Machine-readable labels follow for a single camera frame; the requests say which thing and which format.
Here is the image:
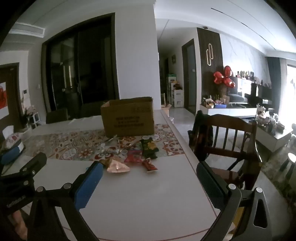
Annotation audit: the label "white coffee table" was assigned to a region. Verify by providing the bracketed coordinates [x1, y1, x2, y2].
[255, 125, 294, 158]

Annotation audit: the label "round stool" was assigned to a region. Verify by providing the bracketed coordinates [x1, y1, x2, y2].
[279, 153, 296, 173]

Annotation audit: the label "pink red snack packet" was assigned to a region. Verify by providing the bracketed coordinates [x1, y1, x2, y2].
[124, 149, 144, 164]

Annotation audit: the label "dark dining chair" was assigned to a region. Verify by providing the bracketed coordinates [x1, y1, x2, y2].
[46, 109, 68, 124]

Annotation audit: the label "patterned tissue box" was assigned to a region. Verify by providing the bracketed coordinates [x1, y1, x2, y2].
[3, 132, 25, 149]

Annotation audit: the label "white candy wrapper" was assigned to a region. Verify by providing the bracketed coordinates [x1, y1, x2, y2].
[97, 142, 127, 160]

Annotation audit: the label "person's left hand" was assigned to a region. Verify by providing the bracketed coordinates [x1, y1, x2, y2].
[10, 210, 28, 240]

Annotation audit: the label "dark curtain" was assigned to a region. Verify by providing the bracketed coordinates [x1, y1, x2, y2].
[266, 57, 281, 116]

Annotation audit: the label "patterned table mat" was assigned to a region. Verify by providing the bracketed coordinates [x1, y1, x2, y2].
[22, 124, 185, 161]

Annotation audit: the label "dark wooden door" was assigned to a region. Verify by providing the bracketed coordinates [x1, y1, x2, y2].
[0, 62, 22, 130]

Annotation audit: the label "gold loop wall lamp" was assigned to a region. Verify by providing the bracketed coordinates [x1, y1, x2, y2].
[206, 43, 214, 66]

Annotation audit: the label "small red snack packet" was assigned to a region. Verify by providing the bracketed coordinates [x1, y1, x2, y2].
[142, 158, 158, 173]

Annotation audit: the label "white storage shelf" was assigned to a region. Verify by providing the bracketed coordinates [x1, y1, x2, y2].
[167, 74, 184, 107]

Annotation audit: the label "dark cloth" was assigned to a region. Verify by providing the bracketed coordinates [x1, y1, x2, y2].
[188, 111, 214, 161]

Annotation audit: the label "red wall poster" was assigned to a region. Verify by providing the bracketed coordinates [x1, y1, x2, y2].
[0, 82, 10, 120]

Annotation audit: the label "dark snack packet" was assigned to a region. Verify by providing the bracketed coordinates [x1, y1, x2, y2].
[139, 137, 159, 160]

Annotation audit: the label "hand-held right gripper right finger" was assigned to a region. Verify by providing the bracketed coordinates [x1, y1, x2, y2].
[196, 161, 274, 241]

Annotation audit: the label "brown cardboard box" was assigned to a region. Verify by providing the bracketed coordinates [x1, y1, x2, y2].
[100, 97, 155, 137]

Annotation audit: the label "white media cabinet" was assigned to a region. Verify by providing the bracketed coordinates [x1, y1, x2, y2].
[200, 102, 258, 120]

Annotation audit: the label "small cardboard box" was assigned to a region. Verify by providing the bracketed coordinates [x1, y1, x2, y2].
[161, 103, 172, 116]

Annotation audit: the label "black television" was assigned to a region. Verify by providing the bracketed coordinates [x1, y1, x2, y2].
[251, 83, 273, 102]

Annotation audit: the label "flower bouquet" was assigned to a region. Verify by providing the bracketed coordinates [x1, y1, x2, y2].
[22, 105, 37, 127]

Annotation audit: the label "orange gold candies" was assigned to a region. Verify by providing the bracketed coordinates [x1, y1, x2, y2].
[119, 138, 137, 147]

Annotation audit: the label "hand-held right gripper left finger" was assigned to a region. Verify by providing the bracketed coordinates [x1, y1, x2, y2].
[28, 161, 104, 241]

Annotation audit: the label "pale pink wrapper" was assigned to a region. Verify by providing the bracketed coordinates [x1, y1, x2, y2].
[99, 159, 131, 173]

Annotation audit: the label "wooden chair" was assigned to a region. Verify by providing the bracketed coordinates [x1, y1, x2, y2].
[188, 111, 263, 191]

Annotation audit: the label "dark hallway door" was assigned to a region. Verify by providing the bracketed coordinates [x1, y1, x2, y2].
[181, 38, 197, 115]

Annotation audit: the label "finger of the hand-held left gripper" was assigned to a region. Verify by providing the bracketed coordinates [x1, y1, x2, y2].
[0, 142, 25, 165]
[20, 152, 47, 177]

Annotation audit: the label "red foil balloons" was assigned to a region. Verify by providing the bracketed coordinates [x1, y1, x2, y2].
[213, 65, 236, 88]

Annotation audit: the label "dark sliding glass door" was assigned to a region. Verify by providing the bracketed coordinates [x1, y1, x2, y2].
[42, 13, 119, 114]

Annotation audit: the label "ceiling air vent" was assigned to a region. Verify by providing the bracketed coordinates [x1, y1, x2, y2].
[8, 23, 45, 37]

